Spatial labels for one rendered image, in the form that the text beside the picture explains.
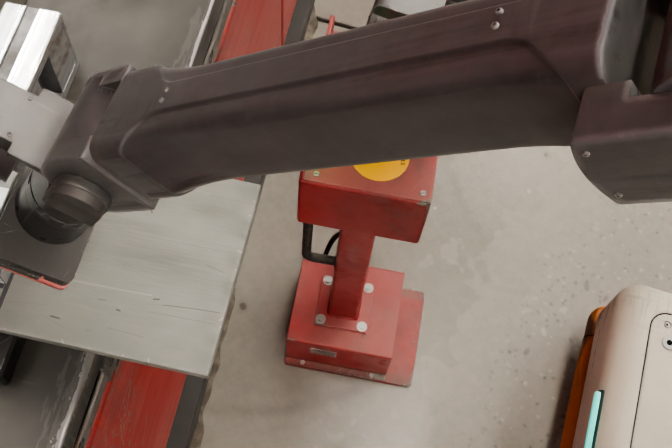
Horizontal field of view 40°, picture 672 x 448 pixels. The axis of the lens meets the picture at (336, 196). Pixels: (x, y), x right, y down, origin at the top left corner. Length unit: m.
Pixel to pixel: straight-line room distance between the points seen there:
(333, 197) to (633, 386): 0.71
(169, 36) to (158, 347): 0.42
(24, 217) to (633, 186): 0.48
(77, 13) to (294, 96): 0.72
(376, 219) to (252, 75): 0.70
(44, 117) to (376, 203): 0.57
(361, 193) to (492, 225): 0.91
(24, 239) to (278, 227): 1.23
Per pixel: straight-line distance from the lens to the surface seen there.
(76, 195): 0.55
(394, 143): 0.40
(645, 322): 1.65
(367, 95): 0.38
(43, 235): 0.70
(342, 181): 1.08
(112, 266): 0.80
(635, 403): 1.60
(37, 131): 0.61
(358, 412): 1.79
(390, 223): 1.14
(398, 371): 1.80
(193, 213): 0.82
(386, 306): 1.72
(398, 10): 1.02
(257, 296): 1.85
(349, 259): 1.45
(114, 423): 1.08
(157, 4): 1.10
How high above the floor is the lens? 1.73
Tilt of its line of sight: 63 degrees down
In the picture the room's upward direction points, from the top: 7 degrees clockwise
